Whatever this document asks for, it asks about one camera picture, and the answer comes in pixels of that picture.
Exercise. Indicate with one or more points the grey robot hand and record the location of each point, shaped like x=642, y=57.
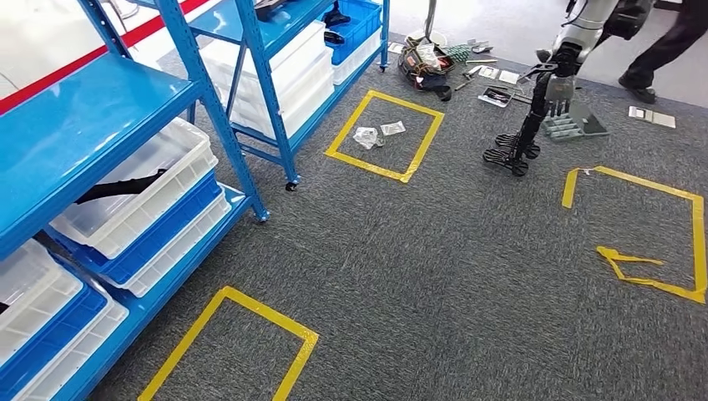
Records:
x=560, y=94

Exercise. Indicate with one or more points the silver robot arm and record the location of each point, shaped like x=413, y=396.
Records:
x=581, y=33

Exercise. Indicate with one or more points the blue metal shelf rack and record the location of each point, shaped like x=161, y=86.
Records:
x=268, y=83
x=83, y=110

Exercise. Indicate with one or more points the grey robot foot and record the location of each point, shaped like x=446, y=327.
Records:
x=575, y=124

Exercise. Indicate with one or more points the black robot leg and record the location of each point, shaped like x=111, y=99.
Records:
x=531, y=122

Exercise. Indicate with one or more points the small white packet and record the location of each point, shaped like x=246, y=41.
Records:
x=489, y=72
x=509, y=77

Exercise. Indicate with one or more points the black white carton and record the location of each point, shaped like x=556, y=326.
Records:
x=496, y=97

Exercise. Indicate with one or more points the thin yellow stick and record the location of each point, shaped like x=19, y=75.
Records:
x=481, y=61

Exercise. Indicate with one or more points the small grey metal parts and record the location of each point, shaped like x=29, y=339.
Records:
x=480, y=46

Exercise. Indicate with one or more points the grey hand pliers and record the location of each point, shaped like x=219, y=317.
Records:
x=467, y=77

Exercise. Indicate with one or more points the white paper sheets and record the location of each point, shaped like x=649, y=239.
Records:
x=652, y=117

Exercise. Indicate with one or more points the green mesh object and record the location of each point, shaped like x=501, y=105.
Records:
x=458, y=53

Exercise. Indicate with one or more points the person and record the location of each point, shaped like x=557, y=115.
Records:
x=664, y=44

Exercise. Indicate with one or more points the black red tool bag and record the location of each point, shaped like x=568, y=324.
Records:
x=426, y=75

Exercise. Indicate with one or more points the grey pole with white base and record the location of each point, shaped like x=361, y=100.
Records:
x=430, y=16

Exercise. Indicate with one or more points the yellow floor tape square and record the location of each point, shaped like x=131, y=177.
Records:
x=698, y=249
x=406, y=105
x=265, y=314

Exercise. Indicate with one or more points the small clear plastic bag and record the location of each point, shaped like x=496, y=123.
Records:
x=392, y=128

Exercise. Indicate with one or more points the small white card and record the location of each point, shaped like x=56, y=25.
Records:
x=395, y=48

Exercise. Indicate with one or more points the crumpled clear tape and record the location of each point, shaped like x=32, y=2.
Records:
x=366, y=137

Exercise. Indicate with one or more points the white plastic bin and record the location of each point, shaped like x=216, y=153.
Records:
x=265, y=55
x=310, y=113
x=310, y=83

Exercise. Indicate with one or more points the white car with red stripe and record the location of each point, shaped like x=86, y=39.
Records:
x=33, y=44

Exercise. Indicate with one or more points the black curved bracket part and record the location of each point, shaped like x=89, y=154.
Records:
x=3, y=308
x=121, y=188

